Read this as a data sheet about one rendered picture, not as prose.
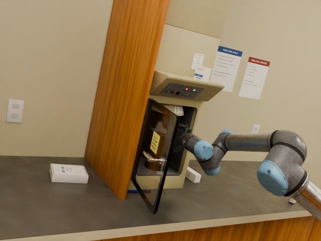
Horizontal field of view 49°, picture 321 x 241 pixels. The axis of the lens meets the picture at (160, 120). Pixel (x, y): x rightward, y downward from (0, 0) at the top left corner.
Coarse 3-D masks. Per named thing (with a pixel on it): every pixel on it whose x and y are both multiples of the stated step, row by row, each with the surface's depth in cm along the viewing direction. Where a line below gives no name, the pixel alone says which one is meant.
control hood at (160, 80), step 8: (160, 72) 148; (152, 80) 152; (160, 80) 146; (168, 80) 145; (176, 80) 146; (184, 80) 148; (192, 80) 149; (200, 80) 154; (152, 88) 151; (160, 88) 149; (208, 88) 157; (216, 88) 159; (176, 96) 158; (200, 96) 162; (208, 96) 164
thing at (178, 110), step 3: (162, 105) 166; (165, 105) 166; (168, 105) 166; (171, 105) 166; (174, 105) 166; (177, 105) 167; (168, 108) 165; (171, 108) 166; (174, 108) 166; (177, 108) 167; (180, 108) 169; (174, 111) 166; (177, 111) 167; (180, 111) 168; (177, 114) 167; (180, 114) 168; (183, 114) 172
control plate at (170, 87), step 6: (168, 84) 147; (174, 84) 148; (162, 90) 151; (168, 90) 152; (174, 90) 153; (180, 90) 154; (186, 90) 155; (192, 90) 156; (198, 90) 157; (180, 96) 158; (186, 96) 160; (192, 96) 161
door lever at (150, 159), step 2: (144, 152) 137; (146, 152) 137; (144, 154) 137; (146, 154) 135; (148, 154) 135; (146, 156) 135; (148, 156) 133; (150, 156) 133; (148, 158) 133; (150, 158) 131; (152, 158) 131; (160, 158) 134; (148, 160) 132; (150, 160) 131; (152, 160) 131; (154, 160) 132; (156, 160) 132; (158, 160) 132; (160, 160) 133; (162, 160) 132; (160, 162) 133
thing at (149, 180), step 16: (160, 112) 140; (160, 128) 138; (176, 128) 127; (144, 144) 152; (160, 144) 136; (144, 160) 150; (144, 176) 148; (160, 176) 132; (144, 192) 145; (160, 192) 132
